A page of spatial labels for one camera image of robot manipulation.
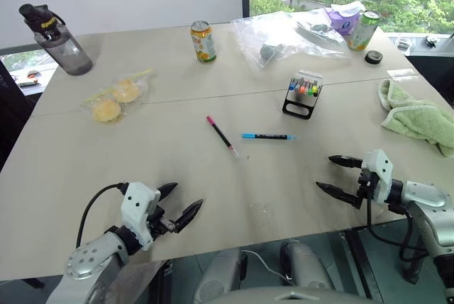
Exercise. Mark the large clear plastic bag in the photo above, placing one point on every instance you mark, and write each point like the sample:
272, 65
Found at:
283, 40

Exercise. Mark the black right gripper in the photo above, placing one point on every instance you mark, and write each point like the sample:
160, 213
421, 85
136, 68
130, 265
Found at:
365, 185

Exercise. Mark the small clear packet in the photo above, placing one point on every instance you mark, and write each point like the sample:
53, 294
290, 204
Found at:
402, 73

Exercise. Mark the green towel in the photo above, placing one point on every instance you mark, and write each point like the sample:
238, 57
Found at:
415, 118

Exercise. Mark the black table leg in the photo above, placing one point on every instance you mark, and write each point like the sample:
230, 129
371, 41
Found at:
363, 268

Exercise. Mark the pink marker pen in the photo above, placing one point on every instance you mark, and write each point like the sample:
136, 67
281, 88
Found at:
220, 134

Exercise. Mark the yellow round bun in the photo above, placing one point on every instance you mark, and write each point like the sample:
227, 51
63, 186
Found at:
126, 91
105, 111

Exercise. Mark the grey robot leg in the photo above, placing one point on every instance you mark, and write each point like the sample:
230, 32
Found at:
305, 265
218, 275

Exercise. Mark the green drink can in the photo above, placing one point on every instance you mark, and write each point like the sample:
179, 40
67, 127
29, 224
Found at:
363, 33

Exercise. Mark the black marker holder with markers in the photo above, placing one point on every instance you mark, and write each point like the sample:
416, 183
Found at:
301, 103

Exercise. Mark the dark object in plastic bag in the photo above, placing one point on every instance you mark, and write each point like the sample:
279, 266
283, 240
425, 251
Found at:
269, 52

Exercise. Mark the black tape roll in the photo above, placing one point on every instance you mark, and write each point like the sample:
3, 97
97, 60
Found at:
373, 57

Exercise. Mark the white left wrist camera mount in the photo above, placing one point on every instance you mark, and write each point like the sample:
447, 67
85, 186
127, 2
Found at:
136, 205

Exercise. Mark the clear bag of buns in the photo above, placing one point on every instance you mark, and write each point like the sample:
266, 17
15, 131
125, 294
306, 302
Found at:
117, 95

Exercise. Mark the purple tissue pack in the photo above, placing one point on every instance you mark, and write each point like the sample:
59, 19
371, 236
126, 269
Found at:
342, 20

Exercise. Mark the grey robot torso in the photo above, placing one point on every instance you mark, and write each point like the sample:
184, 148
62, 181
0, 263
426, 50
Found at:
291, 297

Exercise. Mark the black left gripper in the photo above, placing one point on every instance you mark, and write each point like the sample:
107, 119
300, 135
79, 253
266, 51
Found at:
161, 222

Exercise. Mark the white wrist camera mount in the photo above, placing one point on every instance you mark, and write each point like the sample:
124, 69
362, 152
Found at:
136, 205
380, 173

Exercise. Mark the light blue marker pen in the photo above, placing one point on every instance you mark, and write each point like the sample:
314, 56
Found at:
269, 136

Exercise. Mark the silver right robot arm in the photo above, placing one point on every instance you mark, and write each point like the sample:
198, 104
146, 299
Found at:
431, 212

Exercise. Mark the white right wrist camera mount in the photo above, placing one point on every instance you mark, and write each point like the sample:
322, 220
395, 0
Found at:
380, 173

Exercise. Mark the grey water bottle black lid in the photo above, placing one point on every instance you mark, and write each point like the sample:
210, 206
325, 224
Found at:
65, 49

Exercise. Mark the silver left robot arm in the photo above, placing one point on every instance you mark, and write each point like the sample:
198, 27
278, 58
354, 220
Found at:
88, 261

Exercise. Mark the orange drink can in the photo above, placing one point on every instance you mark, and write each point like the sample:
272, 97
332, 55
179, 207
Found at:
203, 43

